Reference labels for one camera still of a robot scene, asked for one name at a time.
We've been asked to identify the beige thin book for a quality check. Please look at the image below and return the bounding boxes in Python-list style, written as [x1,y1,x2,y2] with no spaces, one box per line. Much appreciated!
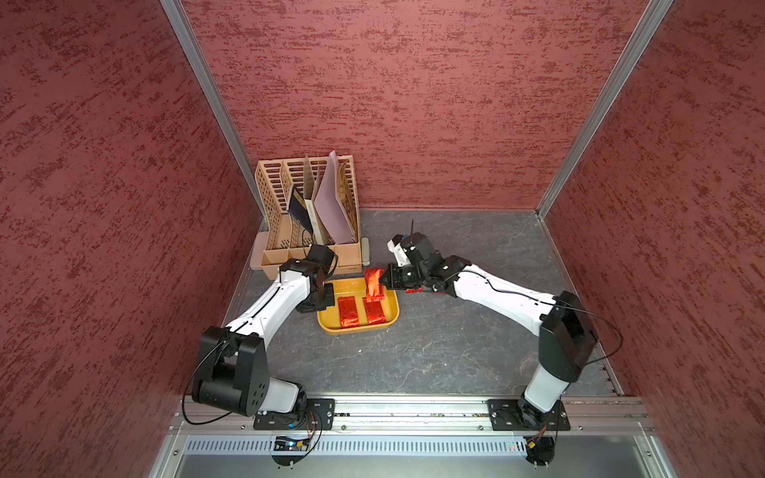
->
[305,199,331,245]

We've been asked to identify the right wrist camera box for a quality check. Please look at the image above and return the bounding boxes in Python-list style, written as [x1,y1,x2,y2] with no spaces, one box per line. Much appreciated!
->
[386,233,443,269]

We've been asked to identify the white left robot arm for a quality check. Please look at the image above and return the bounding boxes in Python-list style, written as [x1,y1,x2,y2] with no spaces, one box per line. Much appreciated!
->
[188,271,335,416]

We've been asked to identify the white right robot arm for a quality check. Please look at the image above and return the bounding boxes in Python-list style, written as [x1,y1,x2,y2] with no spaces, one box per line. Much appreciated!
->
[372,256,599,428]

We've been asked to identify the yellow plastic storage tray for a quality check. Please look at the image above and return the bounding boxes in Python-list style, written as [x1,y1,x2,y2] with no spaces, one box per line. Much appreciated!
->
[317,278,400,336]

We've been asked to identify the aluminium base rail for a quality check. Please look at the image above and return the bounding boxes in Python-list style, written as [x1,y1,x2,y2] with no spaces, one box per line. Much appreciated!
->
[169,393,655,436]

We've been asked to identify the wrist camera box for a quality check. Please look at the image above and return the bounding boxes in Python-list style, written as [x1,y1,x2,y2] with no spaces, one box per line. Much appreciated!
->
[306,244,338,278]
[386,233,443,269]

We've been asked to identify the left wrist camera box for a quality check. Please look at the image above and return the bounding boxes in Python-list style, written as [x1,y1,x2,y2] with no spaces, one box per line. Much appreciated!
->
[306,244,338,278]

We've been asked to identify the dark blue booklet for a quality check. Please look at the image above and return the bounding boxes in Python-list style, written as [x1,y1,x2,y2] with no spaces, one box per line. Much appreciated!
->
[288,185,314,234]

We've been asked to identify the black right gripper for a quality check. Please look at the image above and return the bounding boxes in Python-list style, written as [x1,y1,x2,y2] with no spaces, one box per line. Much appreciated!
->
[379,262,428,289]

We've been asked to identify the small pale green eraser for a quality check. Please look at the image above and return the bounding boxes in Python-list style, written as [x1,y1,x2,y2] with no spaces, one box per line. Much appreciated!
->
[361,237,371,267]

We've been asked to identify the brown cardboard sheet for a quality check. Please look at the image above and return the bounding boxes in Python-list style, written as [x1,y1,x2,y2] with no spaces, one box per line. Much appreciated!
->
[303,155,315,201]

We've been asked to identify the beige desk file organizer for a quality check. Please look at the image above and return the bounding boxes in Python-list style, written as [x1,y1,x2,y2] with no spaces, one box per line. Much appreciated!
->
[255,155,363,280]

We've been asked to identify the aluminium corner post left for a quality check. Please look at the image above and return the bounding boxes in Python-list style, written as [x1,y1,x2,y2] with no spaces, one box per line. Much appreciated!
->
[161,0,265,215]

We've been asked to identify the aluminium corner post right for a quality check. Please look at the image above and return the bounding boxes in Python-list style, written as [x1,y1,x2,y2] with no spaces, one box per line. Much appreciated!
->
[536,0,673,222]

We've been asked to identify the aluminium corner post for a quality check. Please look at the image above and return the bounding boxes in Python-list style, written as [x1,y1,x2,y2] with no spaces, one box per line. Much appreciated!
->
[161,0,265,215]
[536,0,673,222]

